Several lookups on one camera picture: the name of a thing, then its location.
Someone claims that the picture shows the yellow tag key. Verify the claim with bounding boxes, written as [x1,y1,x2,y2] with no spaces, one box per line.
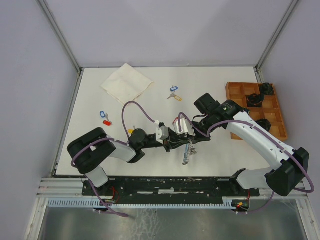
[167,93,182,102]
[127,126,136,134]

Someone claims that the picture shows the right aluminium frame post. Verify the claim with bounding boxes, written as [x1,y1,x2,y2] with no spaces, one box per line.
[255,0,301,72]

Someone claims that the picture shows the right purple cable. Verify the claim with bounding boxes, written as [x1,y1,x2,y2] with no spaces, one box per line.
[177,111,316,215]

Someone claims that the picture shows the left aluminium frame post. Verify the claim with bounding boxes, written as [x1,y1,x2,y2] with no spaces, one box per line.
[37,0,83,73]

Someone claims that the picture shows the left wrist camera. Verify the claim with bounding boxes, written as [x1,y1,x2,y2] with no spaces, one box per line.
[155,122,170,144]

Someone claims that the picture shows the aluminium rail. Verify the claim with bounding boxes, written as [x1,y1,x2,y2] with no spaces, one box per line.
[36,178,83,198]

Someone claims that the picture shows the black fabric bundle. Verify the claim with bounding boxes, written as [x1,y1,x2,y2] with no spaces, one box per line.
[256,118,272,132]
[259,82,274,96]
[246,93,265,108]

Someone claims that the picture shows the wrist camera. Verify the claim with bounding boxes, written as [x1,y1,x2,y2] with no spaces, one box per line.
[172,118,195,136]
[155,122,170,144]

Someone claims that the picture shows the blue handled key organiser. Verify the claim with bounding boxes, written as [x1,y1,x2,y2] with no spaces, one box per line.
[182,142,198,166]

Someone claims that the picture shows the grey slotted cable duct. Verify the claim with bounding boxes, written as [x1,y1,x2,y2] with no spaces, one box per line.
[46,196,237,209]

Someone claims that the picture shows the black mounting plate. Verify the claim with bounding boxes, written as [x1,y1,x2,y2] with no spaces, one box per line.
[96,176,260,205]

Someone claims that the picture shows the black fabric bundle bottom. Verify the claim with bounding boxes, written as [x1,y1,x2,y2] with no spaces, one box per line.
[256,118,272,132]

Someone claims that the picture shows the white folded cloth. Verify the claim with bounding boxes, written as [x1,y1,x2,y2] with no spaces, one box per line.
[100,63,154,105]

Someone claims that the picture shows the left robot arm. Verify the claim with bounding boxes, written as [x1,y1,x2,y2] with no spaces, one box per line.
[67,126,192,195]

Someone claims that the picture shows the black fabric bundle top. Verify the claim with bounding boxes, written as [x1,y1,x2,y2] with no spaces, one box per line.
[259,82,274,96]

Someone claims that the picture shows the blue tag upper key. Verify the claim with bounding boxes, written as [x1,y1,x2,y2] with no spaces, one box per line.
[170,86,179,93]

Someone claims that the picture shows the wooden compartment tray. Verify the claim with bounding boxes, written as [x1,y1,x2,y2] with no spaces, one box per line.
[225,82,288,141]

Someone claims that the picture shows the aluminium frame post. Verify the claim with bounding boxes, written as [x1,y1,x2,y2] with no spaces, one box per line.
[37,0,83,73]
[255,0,301,72]

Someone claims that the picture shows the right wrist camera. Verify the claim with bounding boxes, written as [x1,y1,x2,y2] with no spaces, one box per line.
[172,118,195,136]

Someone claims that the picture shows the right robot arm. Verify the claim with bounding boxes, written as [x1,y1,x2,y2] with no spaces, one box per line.
[177,93,315,197]

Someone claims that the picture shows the red tag key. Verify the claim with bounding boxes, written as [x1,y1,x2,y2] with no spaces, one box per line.
[102,120,112,126]

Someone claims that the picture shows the blue tag key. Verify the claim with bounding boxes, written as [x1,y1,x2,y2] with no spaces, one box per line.
[99,111,109,121]
[170,86,179,93]

